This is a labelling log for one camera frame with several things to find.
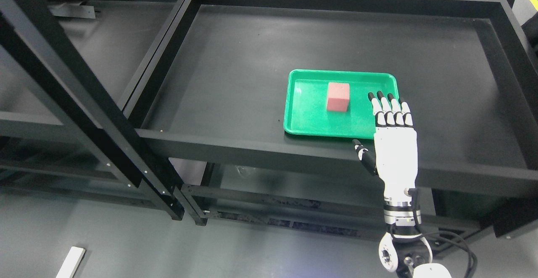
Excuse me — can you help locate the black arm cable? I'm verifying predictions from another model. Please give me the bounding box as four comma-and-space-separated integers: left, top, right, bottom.
410, 188, 478, 278

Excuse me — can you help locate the clear plastic bag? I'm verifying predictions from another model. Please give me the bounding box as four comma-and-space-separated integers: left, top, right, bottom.
235, 165, 261, 178

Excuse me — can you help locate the black metal shelf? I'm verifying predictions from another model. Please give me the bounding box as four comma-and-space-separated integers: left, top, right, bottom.
124, 0, 537, 237
0, 0, 194, 222

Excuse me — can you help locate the black metal shelf left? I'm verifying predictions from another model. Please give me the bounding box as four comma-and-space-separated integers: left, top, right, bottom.
0, 0, 194, 222

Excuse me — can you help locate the white table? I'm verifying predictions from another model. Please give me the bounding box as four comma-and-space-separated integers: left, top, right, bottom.
56, 246, 86, 278

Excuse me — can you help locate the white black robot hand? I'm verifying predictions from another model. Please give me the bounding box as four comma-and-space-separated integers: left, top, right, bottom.
352, 91, 418, 207

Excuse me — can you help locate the green plastic tray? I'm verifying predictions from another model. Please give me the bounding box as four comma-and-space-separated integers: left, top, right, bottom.
284, 69, 398, 139

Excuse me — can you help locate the black metal shelf right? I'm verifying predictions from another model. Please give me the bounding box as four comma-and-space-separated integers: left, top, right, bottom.
124, 0, 537, 237

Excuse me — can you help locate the pink foam block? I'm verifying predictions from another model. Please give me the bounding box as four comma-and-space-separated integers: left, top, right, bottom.
325, 82, 350, 112

